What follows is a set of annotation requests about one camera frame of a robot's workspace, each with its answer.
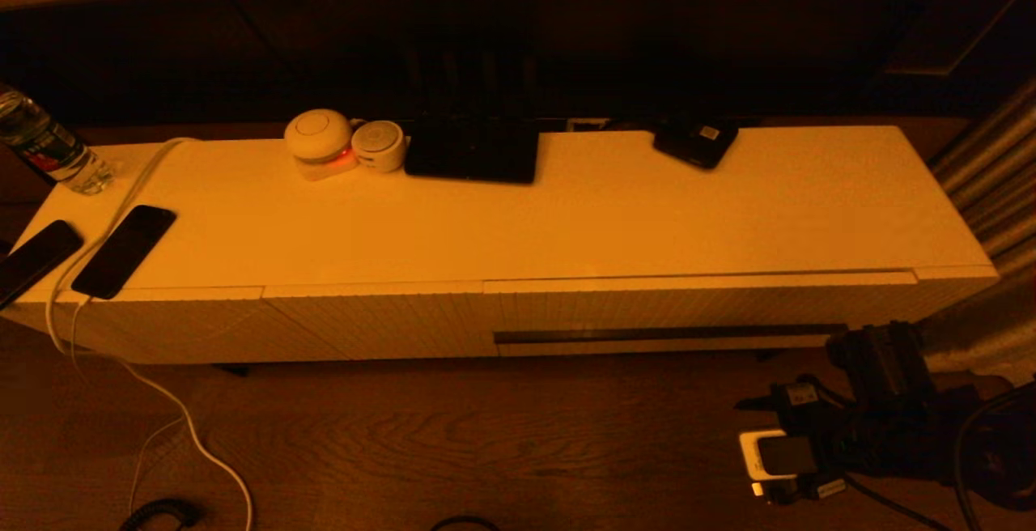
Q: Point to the white cabinet drawer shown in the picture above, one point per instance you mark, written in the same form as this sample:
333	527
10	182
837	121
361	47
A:
647	304

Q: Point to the white low cabinet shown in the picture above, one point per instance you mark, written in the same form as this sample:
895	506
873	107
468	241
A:
405	223

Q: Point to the white and grey wrist camera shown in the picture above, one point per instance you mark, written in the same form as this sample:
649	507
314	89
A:
777	454

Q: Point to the green label water bottle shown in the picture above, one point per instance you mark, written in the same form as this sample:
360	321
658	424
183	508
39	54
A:
44	146

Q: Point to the black flat box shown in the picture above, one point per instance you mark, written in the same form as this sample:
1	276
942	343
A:
469	155

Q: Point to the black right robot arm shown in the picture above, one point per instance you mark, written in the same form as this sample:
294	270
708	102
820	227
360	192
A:
890	377

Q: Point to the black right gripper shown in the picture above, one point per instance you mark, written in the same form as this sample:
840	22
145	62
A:
834	434

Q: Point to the small white round speaker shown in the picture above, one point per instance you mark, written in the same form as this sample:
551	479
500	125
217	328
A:
378	145

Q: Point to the small black labelled device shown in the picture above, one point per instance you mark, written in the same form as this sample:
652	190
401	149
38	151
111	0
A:
698	145

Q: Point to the white round red-lit device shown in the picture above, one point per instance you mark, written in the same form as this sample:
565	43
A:
316	134

